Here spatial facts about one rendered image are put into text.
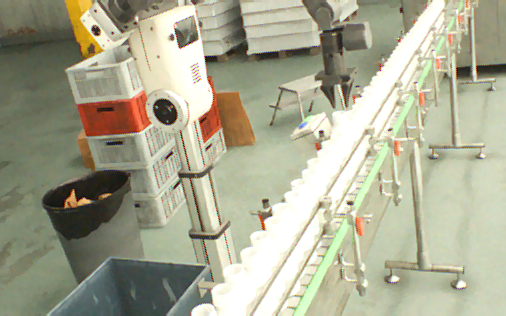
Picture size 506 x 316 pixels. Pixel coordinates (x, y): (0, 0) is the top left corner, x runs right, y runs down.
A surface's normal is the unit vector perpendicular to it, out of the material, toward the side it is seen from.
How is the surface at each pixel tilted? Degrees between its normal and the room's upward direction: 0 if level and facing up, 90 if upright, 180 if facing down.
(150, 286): 90
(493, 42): 90
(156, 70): 101
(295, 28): 90
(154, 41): 90
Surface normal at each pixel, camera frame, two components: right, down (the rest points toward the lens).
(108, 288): 0.90, 0.00
